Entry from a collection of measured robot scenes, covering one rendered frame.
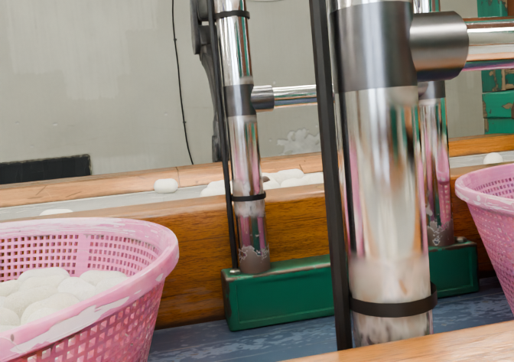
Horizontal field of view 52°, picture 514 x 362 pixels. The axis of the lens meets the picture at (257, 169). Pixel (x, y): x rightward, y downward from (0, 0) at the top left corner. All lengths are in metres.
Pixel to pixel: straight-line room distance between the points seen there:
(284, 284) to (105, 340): 0.21
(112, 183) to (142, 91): 1.91
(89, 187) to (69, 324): 0.60
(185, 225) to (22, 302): 0.14
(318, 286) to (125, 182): 0.43
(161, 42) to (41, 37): 0.55
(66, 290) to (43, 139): 2.40
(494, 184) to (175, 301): 0.27
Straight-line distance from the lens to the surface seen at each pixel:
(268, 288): 0.39
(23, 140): 2.71
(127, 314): 0.21
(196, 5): 1.22
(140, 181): 0.77
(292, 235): 0.42
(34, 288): 0.32
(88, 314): 0.18
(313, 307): 0.41
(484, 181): 0.45
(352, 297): 0.16
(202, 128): 2.68
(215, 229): 0.40
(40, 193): 0.79
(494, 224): 0.34
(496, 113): 1.06
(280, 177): 0.62
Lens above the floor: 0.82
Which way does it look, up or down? 5 degrees down
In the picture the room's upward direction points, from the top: 5 degrees counter-clockwise
